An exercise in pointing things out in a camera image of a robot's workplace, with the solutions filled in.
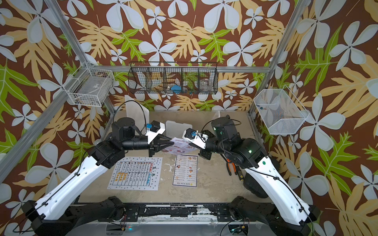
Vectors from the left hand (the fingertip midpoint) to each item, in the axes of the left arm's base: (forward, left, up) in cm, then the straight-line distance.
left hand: (172, 139), depth 60 cm
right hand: (0, -7, -1) cm, 7 cm away
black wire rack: (+52, +4, -5) cm, 52 cm away
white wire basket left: (+39, +52, -2) cm, 65 cm away
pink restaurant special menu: (-1, -3, -5) cm, 6 cm away
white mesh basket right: (+26, -60, -10) cm, 66 cm away
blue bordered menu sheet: (+1, -5, -36) cm, 37 cm away
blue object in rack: (+47, +2, -10) cm, 48 cm away
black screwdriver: (-1, -38, -34) cm, 51 cm away
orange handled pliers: (+3, -32, -36) cm, 48 cm away
